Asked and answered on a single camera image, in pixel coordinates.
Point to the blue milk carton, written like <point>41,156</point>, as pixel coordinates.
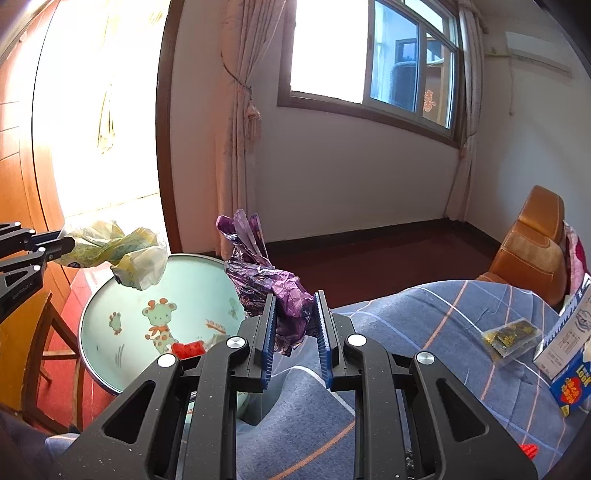
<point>572,383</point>

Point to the wooden wardrobe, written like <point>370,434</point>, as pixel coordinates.
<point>23,138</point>

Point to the red window paper cutting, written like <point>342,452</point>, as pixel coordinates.
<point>429,100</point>

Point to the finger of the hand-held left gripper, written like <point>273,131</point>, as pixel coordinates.
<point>55,244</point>
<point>27,265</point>

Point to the clear packet with gold pieces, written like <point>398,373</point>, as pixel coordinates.
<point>510,341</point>

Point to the orange leather armchair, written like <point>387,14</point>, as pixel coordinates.
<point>531,249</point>

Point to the pink floral pillow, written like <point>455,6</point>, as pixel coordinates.
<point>577,258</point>

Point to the brown door frame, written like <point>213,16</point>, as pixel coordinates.
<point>168,138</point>

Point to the white carton box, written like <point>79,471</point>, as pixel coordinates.
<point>568,341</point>

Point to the blue plaid blanket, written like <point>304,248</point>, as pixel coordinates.
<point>415,369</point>

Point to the sliding glass window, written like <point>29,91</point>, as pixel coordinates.
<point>369,60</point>

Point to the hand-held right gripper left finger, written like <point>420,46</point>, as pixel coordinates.
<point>270,344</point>

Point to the green giraffe print basin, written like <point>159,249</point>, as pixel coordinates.
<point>134,295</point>

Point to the small red piece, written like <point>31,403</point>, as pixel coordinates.
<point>528,451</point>

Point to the white air conditioner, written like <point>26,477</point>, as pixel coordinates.
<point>535,50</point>

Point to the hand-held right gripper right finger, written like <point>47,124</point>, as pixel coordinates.
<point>324,344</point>

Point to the wooden stool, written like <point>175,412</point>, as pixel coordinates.
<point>27,332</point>

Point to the purple foil wrapper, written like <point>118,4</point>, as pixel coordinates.
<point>286,286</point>

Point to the green white plastic bag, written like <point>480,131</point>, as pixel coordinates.
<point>106,244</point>

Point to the red mesh net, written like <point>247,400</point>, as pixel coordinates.
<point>189,349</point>

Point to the pink curtain with tieback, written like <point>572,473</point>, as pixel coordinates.
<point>244,115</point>

